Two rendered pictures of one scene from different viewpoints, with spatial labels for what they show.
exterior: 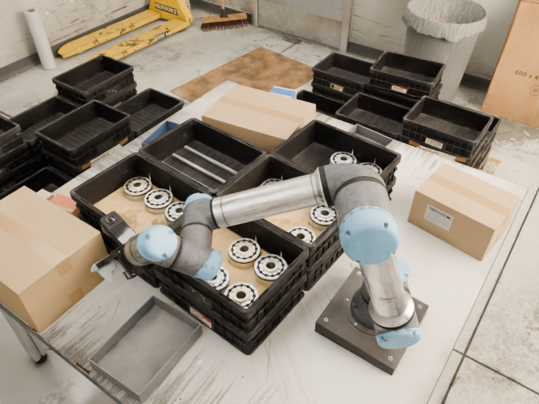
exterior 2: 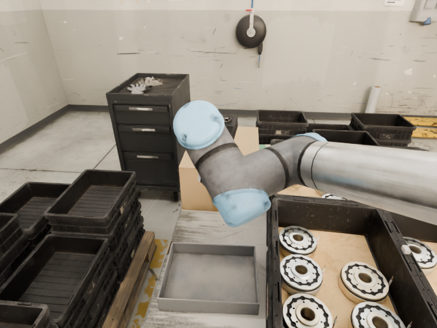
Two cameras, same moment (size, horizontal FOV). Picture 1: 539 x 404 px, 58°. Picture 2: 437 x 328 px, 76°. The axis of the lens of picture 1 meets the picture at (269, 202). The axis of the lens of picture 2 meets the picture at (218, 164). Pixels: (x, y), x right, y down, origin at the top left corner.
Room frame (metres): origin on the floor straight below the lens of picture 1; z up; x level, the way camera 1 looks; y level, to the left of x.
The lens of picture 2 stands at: (0.54, -0.12, 1.43)
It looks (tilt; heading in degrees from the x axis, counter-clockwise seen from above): 30 degrees down; 60
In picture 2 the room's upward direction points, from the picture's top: straight up
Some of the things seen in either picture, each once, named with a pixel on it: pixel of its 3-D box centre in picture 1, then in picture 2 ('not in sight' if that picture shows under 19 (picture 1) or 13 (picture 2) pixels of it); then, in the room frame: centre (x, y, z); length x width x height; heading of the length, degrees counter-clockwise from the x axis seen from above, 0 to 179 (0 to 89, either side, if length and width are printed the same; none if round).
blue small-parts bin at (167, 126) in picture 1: (168, 141); not in sight; (1.82, 0.45, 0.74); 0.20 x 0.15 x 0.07; 155
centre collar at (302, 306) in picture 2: (241, 295); (307, 314); (0.87, 0.08, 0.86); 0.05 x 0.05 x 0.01
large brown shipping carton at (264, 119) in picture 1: (259, 129); not in sight; (1.82, 0.04, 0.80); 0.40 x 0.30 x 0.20; 63
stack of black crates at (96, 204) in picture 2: not in sight; (103, 224); (0.56, 1.19, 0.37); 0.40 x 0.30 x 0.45; 55
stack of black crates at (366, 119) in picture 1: (372, 136); not in sight; (2.47, -0.63, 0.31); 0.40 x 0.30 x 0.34; 55
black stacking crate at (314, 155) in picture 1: (334, 167); not in sight; (1.47, -0.25, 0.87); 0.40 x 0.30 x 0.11; 52
